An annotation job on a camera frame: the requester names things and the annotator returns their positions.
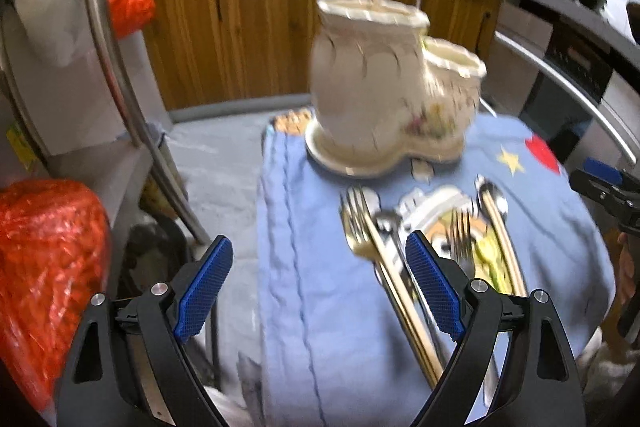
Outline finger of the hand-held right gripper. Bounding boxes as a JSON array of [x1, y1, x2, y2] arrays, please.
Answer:
[[569, 158, 640, 235]]

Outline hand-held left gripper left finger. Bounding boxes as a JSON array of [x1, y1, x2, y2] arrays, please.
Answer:
[[54, 234, 235, 427]]

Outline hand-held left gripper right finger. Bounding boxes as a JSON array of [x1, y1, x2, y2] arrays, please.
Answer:
[[404, 231, 587, 427]]

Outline silver fork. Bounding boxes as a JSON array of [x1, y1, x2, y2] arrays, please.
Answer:
[[449, 208, 477, 279]]

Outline silver spoon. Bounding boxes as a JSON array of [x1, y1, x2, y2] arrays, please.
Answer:
[[374, 208, 501, 408], [361, 187, 383, 214]]

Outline gold fork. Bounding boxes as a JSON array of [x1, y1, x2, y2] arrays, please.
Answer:
[[339, 187, 447, 390]]

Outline gold spoon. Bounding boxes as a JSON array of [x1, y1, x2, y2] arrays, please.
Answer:
[[474, 174, 528, 300]]

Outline cream ceramic utensil holder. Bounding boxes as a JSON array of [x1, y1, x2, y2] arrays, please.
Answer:
[[305, 0, 488, 178]]

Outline person's right hand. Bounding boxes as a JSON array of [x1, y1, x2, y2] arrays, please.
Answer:
[[617, 232, 640, 304]]

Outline blue printed cloth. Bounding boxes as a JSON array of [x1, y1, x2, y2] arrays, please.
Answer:
[[257, 107, 617, 427]]

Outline built-in oven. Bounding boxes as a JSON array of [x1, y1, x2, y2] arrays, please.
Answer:
[[492, 2, 640, 168]]

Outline stainless steel rack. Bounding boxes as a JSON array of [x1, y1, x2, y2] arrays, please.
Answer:
[[0, 0, 212, 248]]

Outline wooden kitchen cabinets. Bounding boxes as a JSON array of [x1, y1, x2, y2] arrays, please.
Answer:
[[145, 0, 506, 110]]

